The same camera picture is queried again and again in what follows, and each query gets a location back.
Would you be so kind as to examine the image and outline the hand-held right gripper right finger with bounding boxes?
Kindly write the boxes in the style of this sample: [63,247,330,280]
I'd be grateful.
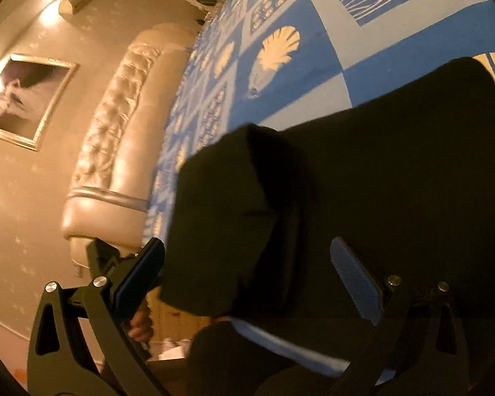
[329,237,473,396]

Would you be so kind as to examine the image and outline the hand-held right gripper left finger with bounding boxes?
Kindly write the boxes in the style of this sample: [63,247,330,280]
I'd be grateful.
[27,238,166,396]

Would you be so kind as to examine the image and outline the black pants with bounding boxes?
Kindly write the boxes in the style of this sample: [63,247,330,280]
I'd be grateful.
[160,55,495,331]

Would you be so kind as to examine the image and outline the person's left hand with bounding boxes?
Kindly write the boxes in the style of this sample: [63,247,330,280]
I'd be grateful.
[128,303,154,341]

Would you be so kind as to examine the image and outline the cream panelled nightstand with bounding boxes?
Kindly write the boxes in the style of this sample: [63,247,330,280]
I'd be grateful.
[146,299,201,353]

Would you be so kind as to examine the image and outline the cream tufted headboard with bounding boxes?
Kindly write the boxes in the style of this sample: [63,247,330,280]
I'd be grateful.
[61,22,203,269]

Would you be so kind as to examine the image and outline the person's dark clothing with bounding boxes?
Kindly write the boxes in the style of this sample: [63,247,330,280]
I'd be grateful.
[187,324,355,396]

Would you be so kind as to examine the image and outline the blue patterned bed sheet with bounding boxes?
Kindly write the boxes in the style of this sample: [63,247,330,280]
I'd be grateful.
[142,0,495,376]

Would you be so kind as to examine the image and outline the gold framed wall picture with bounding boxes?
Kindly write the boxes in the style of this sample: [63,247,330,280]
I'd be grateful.
[0,53,80,152]

